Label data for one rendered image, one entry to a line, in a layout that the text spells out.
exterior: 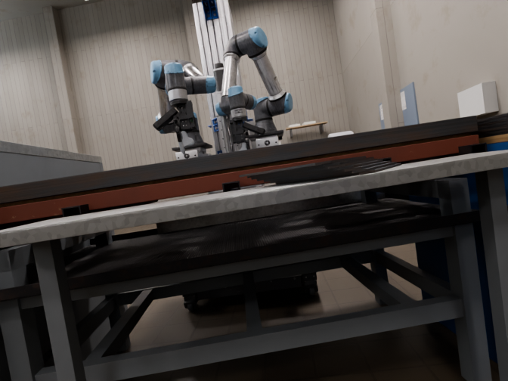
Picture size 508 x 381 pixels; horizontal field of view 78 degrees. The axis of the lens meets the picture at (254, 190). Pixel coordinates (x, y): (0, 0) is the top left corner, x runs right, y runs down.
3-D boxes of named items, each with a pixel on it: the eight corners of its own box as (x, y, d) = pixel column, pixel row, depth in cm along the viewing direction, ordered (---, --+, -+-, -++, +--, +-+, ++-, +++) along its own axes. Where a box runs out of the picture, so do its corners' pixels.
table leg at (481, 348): (492, 384, 102) (467, 177, 99) (475, 387, 101) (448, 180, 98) (478, 372, 108) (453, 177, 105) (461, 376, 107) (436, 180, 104)
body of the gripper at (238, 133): (233, 145, 159) (229, 121, 158) (249, 143, 159) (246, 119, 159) (233, 144, 151) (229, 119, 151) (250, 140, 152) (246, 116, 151)
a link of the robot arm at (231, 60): (219, 36, 181) (211, 110, 166) (235, 29, 176) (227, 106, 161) (230, 49, 190) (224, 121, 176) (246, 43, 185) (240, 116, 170)
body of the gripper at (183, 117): (195, 128, 125) (190, 97, 125) (173, 131, 125) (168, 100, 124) (197, 131, 133) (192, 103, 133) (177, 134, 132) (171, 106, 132)
